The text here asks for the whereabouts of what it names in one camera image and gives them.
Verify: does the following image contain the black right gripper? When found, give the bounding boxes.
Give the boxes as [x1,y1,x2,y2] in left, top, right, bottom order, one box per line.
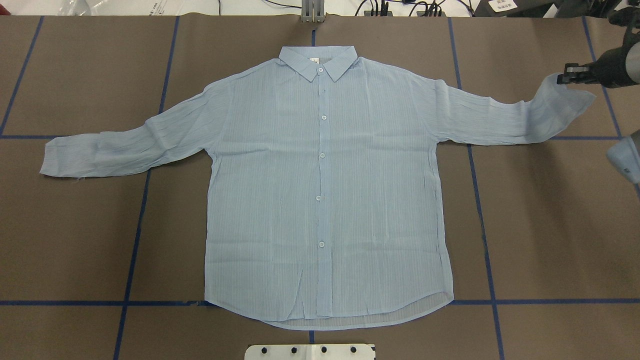
[557,62,602,85]

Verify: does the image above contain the light blue button-up shirt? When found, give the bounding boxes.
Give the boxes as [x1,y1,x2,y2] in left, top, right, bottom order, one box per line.
[40,46,595,331]

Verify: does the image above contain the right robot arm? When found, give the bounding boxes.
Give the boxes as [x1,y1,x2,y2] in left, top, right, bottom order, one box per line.
[557,6,640,184]

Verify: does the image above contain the dark grey labelled box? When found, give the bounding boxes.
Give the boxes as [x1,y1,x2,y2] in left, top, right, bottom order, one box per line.
[473,0,556,18]

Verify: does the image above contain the right orange-port USB hub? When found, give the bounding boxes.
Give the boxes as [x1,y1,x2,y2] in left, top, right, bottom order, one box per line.
[408,0,446,18]

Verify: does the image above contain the clear plastic bag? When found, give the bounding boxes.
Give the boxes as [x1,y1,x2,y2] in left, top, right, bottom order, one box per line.
[50,0,166,17]

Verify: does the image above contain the grey aluminium frame post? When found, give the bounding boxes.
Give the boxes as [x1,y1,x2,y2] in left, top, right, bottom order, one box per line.
[301,0,326,23]

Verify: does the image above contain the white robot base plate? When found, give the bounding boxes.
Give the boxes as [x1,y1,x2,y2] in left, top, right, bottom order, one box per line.
[244,343,377,360]

